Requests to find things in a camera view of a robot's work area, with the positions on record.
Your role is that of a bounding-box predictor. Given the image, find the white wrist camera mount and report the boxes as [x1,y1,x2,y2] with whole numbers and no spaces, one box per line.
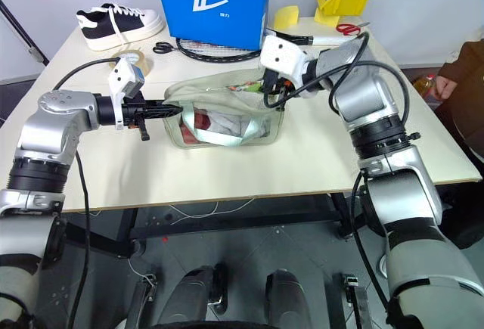
[259,35,309,82]
[107,58,147,130]

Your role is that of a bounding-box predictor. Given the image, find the green zip pouch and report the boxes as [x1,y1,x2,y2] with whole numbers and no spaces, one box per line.
[163,70,286,151]

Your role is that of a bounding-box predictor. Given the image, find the blue cardboard box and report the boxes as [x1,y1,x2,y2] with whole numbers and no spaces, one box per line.
[151,0,273,51]

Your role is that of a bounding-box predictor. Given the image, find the clear packing tape roll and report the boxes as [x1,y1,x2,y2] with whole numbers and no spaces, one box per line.
[109,50,154,78]

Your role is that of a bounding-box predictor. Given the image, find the white loose string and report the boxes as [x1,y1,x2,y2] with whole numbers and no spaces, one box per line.
[165,196,258,222]

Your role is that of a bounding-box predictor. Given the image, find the black badminton racket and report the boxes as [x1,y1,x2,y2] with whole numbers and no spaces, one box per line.
[175,27,343,64]

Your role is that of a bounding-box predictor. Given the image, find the yellow oil bottle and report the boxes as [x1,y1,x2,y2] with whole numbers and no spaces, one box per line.
[411,73,442,100]

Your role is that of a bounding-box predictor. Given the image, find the green plush keychain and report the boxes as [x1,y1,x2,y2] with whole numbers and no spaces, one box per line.
[225,82,264,94]

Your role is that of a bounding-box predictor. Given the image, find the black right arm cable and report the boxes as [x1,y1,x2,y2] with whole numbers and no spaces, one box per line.
[262,31,411,116]

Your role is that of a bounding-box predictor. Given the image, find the person's bare hand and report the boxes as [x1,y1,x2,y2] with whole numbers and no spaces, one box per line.
[436,75,461,100]

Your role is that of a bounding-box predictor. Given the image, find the yellow foam piece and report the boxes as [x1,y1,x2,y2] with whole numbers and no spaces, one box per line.
[272,4,301,31]

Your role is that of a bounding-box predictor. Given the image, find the person in brown jacket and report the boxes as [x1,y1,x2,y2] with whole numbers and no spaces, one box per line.
[434,39,484,181]

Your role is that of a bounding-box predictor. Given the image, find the dark rounded robot leg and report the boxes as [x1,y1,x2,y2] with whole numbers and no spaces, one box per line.
[263,268,308,329]
[165,264,217,329]

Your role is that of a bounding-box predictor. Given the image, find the black and white sneaker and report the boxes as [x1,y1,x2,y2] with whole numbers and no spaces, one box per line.
[76,2,166,52]

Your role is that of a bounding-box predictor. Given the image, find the black tripod leg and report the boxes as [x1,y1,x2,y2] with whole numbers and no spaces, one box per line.
[0,0,51,67]

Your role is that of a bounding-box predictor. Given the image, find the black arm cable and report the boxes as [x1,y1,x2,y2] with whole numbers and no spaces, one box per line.
[51,57,119,329]
[262,31,411,116]

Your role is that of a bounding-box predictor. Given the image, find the red handled scissors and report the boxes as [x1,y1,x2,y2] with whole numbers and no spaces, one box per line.
[336,21,372,37]

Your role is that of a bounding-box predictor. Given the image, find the black table frame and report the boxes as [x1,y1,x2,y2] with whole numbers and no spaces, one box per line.
[63,191,365,259]

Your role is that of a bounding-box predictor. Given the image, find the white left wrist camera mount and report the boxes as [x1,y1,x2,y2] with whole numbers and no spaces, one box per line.
[107,58,147,130]

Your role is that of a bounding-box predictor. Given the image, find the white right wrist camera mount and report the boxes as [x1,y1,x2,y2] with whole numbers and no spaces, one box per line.
[259,35,309,82]

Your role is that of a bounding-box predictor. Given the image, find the yellow plastic bin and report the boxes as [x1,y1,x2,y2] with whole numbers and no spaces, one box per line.
[314,0,375,26]

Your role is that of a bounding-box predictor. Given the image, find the red and white pouch contents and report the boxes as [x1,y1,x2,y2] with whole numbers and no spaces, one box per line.
[180,110,243,143]

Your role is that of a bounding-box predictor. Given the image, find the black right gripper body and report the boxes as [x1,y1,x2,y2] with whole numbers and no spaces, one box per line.
[263,66,300,98]

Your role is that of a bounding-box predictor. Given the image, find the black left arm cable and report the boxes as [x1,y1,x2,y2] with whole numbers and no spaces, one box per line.
[51,57,119,329]

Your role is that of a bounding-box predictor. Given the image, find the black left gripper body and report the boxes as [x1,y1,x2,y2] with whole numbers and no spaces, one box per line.
[120,92,153,142]

